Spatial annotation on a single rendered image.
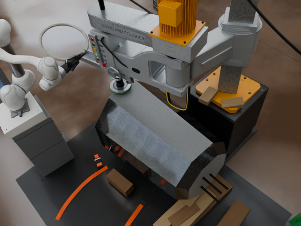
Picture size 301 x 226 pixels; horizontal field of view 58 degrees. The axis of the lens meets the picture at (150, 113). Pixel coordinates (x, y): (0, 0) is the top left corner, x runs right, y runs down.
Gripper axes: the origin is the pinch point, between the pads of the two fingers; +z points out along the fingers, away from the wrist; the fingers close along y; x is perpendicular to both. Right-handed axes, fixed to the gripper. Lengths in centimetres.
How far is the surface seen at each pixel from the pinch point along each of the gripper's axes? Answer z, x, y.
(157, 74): 26, 56, 17
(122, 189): -37, 44, 131
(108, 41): 18.1, 16.2, -6.6
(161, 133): 2, 72, 60
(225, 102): 66, 104, 65
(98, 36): 18.0, 6.9, -9.2
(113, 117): 0, 17, 69
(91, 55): 33, -29, 34
